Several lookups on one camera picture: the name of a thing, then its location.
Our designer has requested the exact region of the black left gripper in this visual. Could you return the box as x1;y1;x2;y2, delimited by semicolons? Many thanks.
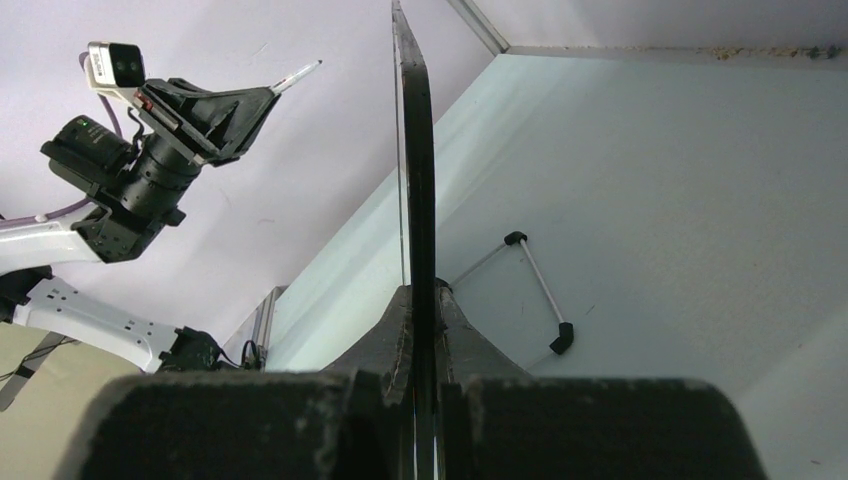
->
130;78;279;166

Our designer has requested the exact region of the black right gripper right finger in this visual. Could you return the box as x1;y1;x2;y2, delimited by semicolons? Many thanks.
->
435;287;530;398

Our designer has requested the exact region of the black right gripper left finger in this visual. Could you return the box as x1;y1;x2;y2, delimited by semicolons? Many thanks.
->
322;286;414;398

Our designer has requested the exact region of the white marker pen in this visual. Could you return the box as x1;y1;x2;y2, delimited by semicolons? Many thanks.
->
269;59;323;95

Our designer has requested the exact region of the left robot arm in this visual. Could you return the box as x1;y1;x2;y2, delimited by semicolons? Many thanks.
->
1;78;289;373

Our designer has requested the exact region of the wire whiteboard stand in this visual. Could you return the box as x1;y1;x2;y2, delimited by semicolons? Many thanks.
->
450;230;576;362

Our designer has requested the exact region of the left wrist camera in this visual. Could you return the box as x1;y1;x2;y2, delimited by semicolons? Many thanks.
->
84;41;147;92

